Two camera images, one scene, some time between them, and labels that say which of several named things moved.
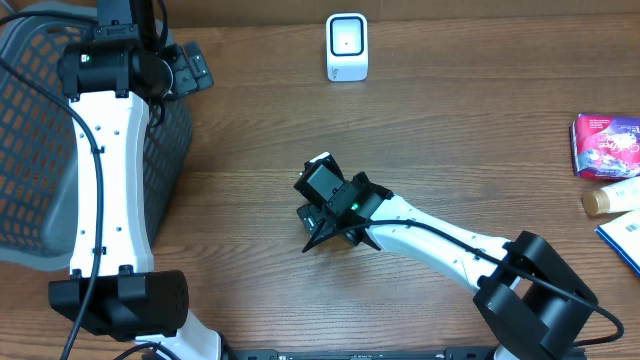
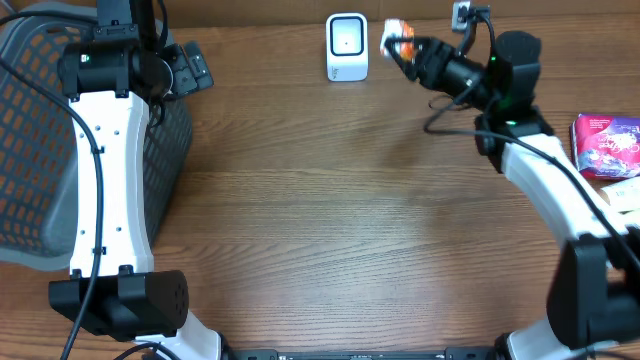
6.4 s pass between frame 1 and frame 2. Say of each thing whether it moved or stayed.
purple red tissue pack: stayed
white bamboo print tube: stayed
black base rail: stayed
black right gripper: moved
